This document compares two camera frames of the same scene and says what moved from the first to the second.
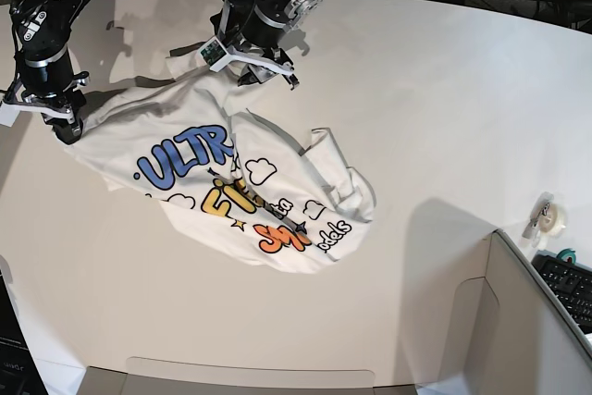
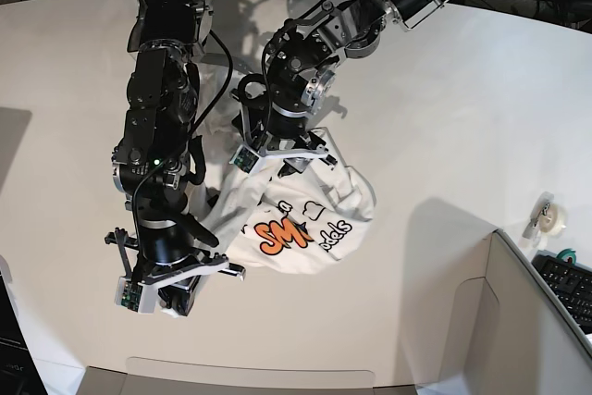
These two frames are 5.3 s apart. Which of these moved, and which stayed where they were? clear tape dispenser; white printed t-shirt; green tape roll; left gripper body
Moved: white printed t-shirt; left gripper body
Stayed: green tape roll; clear tape dispenser
